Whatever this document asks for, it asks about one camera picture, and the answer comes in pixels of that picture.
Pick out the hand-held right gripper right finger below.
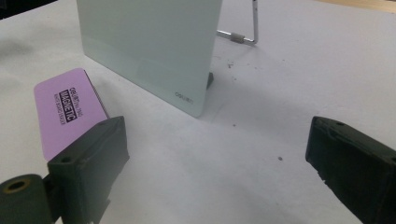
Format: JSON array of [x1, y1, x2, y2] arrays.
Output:
[[304, 116, 396, 224]]

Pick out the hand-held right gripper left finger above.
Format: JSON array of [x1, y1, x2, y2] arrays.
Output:
[[47, 116, 131, 224]]

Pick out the purple whiteboard eraser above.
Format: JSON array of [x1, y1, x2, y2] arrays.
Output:
[[33, 67, 110, 162]]

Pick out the white glass whiteboard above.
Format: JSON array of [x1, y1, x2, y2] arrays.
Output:
[[76, 0, 223, 119]]

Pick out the metal wire whiteboard stand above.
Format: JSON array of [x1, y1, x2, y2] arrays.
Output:
[[216, 0, 260, 47]]

